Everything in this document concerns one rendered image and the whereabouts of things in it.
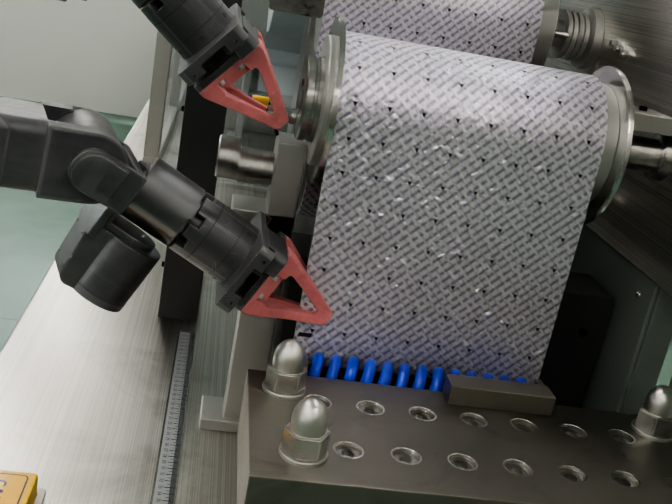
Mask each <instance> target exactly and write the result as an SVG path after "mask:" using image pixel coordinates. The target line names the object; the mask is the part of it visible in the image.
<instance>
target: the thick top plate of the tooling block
mask: <svg viewBox="0 0 672 504"><path fill-rule="evenodd" d="M265 377H266V371H262V370H254V369H248V370H247V376H246V382H245V388H244V394H243V400H242V406H241V412H240V418H239V424H238V446H237V504H672V441H671V442H667V443H662V442H656V441H652V440H649V439H647V438H644V437H643V436H641V435H639V434H638V433H636V432H635V431H634V430H633V429H632V427H631V422H632V420H634V419H636V418H637V416H638V415H637V414H628V413H620V412H611V411H603V410H594V409H586V408H577V407H569V406H560V405H554V408H553V411H552V414H551V416H547V415H538V414H529V413H521V412H512V411H503V410H495V409H486V408H477V407H469V406H460V405H451V404H447V401H446V399H445V397H444V395H443V392H441V391H432V390H424V389H415V388H407V387H398V386H390V385H381V384H373V383H364V382H356V381H347V380H339V379H330V378H322V377H313V376H307V378H306V383H305V387H306V393H305V395H304V397H302V398H300V399H297V400H281V399H277V398H274V397H272V396H270V395H268V394H267V393H265V392H264V390H263V389H262V383H263V381H264V380H265ZM308 397H314V398H317V399H319V400H321V401H322V402H323V403H324V405H325V406H326V408H327V411H328V419H329V420H328V426H327V429H328V430H329V431H330V433H331V434H330V439H329V444H328V449H327V451H328V460H327V462H326V463H325V464H324V465H322V466H319V467H315V468H303V467H298V466H295V465H292V464H290V463H288V462H286V461H285V460H283V459H282V458H281V456H280V455H279V452H278V449H279V445H280V443H281V442H282V439H283V434H284V428H285V426H286V425H287V424H288V423H290V422H291V416H292V413H293V410H294V408H295V407H296V405H297V404H298V403H299V402H300V401H301V400H303V399H305V398H308Z"/></svg>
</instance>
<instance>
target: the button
mask: <svg viewBox="0 0 672 504"><path fill-rule="evenodd" d="M37 485H38V475H37V474H35V473H26V472H15V471H5V470H0V504H34V501H35V499H36V496H37Z"/></svg>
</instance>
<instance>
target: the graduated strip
mask: <svg viewBox="0 0 672 504"><path fill-rule="evenodd" d="M195 338H196V333H194V332H185V331H178V336H177V342H176V349H175V355H174V361H173V367H172V373H171V379H170V385H169V391H168V397H167V403H166V409H165V415H164V421H163V427H162V433H161V440H160V446H159V452H158V458H157V464H156V470H155V476H154V482H153V488H152V494H151V500H150V504H176V497H177V489H178V481H179V472H180V464H181V455H182V447H183V439H184V430H185V422H186V413H187V405H188V397H189V388H190V380H191V371H192V363H193V355H194V346H195Z"/></svg>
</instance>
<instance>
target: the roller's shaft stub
mask: <svg viewBox="0 0 672 504"><path fill-rule="evenodd" d="M626 169H630V170H636V171H642V172H643V173H644V175H645V177H646V178H648V179H651V180H657V181H661V180H663V179H665V178H666V177H667V176H668V175H669V174H670V172H671V170H672V136H666V135H660V134H655V135H653V136H652V137H651V138H647V137H641V136H635V135H633V138H632V145H631V150H630V154H629V159H628V162H627V166H626Z"/></svg>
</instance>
